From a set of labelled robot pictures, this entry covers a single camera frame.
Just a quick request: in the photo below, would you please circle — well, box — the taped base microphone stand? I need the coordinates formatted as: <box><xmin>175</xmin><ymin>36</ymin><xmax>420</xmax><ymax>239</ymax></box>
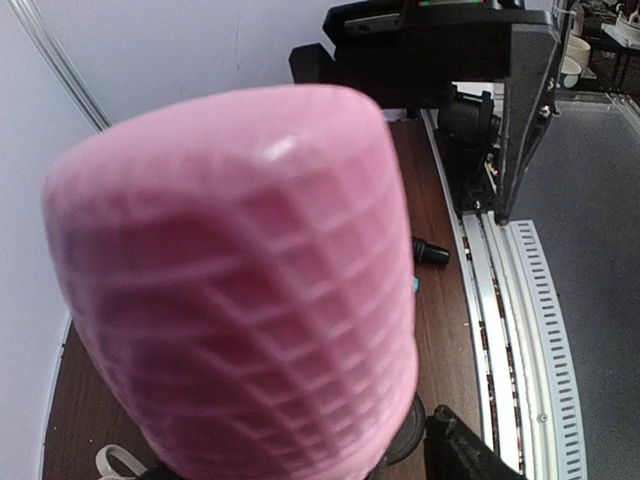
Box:
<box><xmin>365</xmin><ymin>394</ymin><xmax>427</xmax><ymax>480</ymax></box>

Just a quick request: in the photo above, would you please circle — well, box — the white ceramic mug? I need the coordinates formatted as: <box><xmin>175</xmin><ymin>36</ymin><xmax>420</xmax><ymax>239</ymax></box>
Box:
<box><xmin>95</xmin><ymin>444</ymin><xmax>147</xmax><ymax>480</ymax></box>

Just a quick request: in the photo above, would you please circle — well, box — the front aluminium rail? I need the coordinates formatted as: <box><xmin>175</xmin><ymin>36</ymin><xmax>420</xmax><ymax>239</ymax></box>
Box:
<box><xmin>419</xmin><ymin>89</ymin><xmax>640</xmax><ymax>480</ymax></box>

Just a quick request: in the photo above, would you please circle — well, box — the right aluminium frame post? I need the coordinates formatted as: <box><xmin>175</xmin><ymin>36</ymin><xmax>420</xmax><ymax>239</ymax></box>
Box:
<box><xmin>7</xmin><ymin>0</ymin><xmax>112</xmax><ymax>132</ymax></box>

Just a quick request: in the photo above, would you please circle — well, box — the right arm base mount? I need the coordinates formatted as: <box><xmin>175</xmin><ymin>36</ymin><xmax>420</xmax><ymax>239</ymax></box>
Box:
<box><xmin>435</xmin><ymin>91</ymin><xmax>500</xmax><ymax>217</ymax></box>

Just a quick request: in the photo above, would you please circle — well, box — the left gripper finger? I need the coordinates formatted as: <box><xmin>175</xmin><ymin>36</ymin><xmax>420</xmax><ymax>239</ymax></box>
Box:
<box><xmin>424</xmin><ymin>405</ymin><xmax>524</xmax><ymax>480</ymax></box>

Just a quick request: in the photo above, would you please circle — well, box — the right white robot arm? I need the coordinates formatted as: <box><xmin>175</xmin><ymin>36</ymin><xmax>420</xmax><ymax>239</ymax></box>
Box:
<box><xmin>289</xmin><ymin>1</ymin><xmax>561</xmax><ymax>225</ymax></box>

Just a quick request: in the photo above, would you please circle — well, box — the pink toy microphone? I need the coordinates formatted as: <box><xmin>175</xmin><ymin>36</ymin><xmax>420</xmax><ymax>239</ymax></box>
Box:
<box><xmin>42</xmin><ymin>85</ymin><xmax>418</xmax><ymax>479</ymax></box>

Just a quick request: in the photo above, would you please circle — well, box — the black toy microphone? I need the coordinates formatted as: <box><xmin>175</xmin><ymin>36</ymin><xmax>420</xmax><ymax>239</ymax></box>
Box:
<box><xmin>412</xmin><ymin>237</ymin><xmax>450</xmax><ymax>267</ymax></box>

